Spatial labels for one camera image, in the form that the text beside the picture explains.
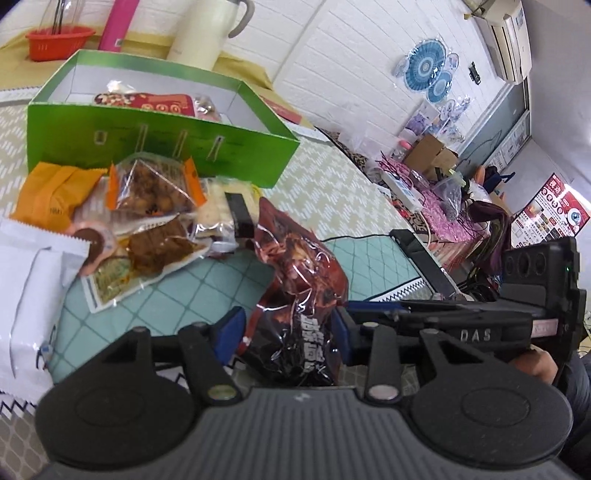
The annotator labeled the glass jar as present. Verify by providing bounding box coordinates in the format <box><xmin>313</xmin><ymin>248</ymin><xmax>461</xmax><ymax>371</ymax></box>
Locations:
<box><xmin>39</xmin><ymin>0</ymin><xmax>86</xmax><ymax>35</ymax></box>

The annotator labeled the teal quilted mat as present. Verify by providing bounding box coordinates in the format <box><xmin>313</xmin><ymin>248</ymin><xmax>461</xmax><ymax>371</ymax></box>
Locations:
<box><xmin>46</xmin><ymin>237</ymin><xmax>431</xmax><ymax>385</ymax></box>

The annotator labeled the small blue patterned fan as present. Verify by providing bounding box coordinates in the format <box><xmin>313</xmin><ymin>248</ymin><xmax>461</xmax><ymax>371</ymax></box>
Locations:
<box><xmin>426</xmin><ymin>69</ymin><xmax>455</xmax><ymax>105</ymax></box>

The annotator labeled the black cable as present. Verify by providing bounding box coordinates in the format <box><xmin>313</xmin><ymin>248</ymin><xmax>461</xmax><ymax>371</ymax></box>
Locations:
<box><xmin>321</xmin><ymin>234</ymin><xmax>393</xmax><ymax>243</ymax></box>

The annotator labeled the green print clear packet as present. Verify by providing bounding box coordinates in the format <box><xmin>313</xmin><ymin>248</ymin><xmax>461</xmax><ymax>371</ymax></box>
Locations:
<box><xmin>82</xmin><ymin>255</ymin><xmax>155</xmax><ymax>315</ymax></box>

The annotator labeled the clear packet of brown jerky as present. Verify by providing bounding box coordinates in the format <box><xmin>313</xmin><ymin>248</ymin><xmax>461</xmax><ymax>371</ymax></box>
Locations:
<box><xmin>126</xmin><ymin>216</ymin><xmax>209</xmax><ymax>278</ymax></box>

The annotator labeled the yellow tablecloth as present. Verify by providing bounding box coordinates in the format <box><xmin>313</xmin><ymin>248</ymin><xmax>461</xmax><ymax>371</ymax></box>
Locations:
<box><xmin>0</xmin><ymin>31</ymin><xmax>274</xmax><ymax>89</ymax></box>

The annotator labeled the cream thermos jug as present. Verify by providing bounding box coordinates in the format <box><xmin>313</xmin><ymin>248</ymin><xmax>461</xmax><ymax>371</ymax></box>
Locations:
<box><xmin>166</xmin><ymin>0</ymin><xmax>256</xmax><ymax>71</ymax></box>

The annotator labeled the white power strip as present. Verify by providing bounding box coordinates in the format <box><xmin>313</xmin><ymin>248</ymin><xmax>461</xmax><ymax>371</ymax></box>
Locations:
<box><xmin>378</xmin><ymin>168</ymin><xmax>424</xmax><ymax>213</ymax></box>

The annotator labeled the red plastic basket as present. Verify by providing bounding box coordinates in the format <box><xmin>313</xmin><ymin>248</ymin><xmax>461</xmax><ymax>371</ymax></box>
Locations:
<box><xmin>25</xmin><ymin>25</ymin><xmax>96</xmax><ymax>62</ymax></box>

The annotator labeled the pink patterned cloth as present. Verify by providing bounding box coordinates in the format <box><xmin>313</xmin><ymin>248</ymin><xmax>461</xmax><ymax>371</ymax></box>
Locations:
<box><xmin>376</xmin><ymin>154</ymin><xmax>483</xmax><ymax>245</ymax></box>

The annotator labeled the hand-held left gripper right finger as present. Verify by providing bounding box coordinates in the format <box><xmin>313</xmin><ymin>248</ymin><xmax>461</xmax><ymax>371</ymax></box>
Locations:
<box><xmin>336</xmin><ymin>305</ymin><xmax>468</xmax><ymax>401</ymax></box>

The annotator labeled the green cardboard box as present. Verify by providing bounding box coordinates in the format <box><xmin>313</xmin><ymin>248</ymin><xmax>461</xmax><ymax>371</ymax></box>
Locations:
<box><xmin>27</xmin><ymin>50</ymin><xmax>301</xmax><ymax>189</ymax></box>

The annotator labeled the white foil packet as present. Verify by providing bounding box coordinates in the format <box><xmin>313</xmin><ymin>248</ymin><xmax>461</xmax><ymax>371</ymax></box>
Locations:
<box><xmin>0</xmin><ymin>218</ymin><xmax>92</xmax><ymax>393</ymax></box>

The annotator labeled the pink bottle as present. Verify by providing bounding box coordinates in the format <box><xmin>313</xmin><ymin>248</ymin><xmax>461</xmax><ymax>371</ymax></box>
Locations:
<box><xmin>97</xmin><ymin>0</ymin><xmax>140</xmax><ymax>52</ymax></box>

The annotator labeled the round brown pastry packet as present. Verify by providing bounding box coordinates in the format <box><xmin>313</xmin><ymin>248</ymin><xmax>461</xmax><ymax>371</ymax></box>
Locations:
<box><xmin>70</xmin><ymin>220</ymin><xmax>117</xmax><ymax>278</ymax></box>

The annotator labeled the clear plastic bag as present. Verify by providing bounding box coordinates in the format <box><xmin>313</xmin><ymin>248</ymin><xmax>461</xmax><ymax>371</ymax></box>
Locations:
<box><xmin>431</xmin><ymin>174</ymin><xmax>465</xmax><ymax>223</ymax></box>

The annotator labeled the clear packet of brown snacks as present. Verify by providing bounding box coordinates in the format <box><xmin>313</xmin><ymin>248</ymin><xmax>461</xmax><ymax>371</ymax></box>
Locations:
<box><xmin>105</xmin><ymin>154</ymin><xmax>207</xmax><ymax>219</ymax></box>

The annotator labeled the white air conditioner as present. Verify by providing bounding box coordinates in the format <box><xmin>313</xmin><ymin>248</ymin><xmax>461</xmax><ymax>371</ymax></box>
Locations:
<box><xmin>464</xmin><ymin>0</ymin><xmax>536</xmax><ymax>85</ymax></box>

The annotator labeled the dark red snack bag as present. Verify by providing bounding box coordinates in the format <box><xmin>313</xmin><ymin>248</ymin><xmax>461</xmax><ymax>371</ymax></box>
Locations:
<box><xmin>239</xmin><ymin>198</ymin><xmax>350</xmax><ymax>388</ymax></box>

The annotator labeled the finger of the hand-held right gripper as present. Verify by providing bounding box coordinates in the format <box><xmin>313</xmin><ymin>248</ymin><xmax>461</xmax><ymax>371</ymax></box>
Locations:
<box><xmin>390</xmin><ymin>229</ymin><xmax>463</xmax><ymax>299</ymax></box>
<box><xmin>346</xmin><ymin>299</ymin><xmax>462</xmax><ymax>324</ymax></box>

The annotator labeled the orange snack packet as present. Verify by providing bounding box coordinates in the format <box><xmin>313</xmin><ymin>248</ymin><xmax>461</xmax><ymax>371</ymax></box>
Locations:
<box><xmin>10</xmin><ymin>161</ymin><xmax>108</xmax><ymax>223</ymax></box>

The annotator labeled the red booklet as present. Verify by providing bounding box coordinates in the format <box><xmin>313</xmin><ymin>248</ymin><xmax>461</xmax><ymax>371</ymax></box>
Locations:
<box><xmin>259</xmin><ymin>95</ymin><xmax>315</xmax><ymax>138</ymax></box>

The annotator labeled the brown cardboard box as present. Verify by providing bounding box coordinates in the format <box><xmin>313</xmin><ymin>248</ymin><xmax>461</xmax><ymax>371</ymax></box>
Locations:
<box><xmin>405</xmin><ymin>134</ymin><xmax>459</xmax><ymax>182</ymax></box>

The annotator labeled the person's right hand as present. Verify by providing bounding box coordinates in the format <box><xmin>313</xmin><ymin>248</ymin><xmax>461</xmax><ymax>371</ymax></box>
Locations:
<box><xmin>512</xmin><ymin>353</ymin><xmax>557</xmax><ymax>385</ymax></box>

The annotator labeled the purple bag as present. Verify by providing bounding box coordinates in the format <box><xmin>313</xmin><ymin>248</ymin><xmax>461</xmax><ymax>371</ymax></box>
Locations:
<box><xmin>465</xmin><ymin>196</ymin><xmax>511</xmax><ymax>275</ymax></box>

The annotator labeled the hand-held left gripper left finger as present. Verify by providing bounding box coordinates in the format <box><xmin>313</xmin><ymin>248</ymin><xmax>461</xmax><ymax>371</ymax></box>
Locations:
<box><xmin>99</xmin><ymin>305</ymin><xmax>247</xmax><ymax>401</ymax></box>

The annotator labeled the large blue patterned fan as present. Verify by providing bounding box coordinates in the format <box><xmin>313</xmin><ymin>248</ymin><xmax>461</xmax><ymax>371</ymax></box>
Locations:
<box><xmin>404</xmin><ymin>38</ymin><xmax>448</xmax><ymax>89</ymax></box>

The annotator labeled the pale snack packet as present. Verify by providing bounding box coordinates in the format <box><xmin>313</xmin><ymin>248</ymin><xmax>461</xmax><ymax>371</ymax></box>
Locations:
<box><xmin>194</xmin><ymin>176</ymin><xmax>262</xmax><ymax>252</ymax></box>

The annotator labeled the red snack packet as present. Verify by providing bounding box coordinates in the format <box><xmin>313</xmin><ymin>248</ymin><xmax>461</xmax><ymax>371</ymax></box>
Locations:
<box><xmin>93</xmin><ymin>91</ymin><xmax>197</xmax><ymax>117</ymax></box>

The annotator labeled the red wall poster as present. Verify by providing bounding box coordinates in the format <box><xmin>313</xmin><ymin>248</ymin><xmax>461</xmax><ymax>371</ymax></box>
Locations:
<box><xmin>510</xmin><ymin>173</ymin><xmax>591</xmax><ymax>252</ymax></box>

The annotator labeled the small clear snack packet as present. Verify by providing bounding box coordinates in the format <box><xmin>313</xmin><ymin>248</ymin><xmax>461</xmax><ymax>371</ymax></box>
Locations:
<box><xmin>193</xmin><ymin>95</ymin><xmax>220</xmax><ymax>121</ymax></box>

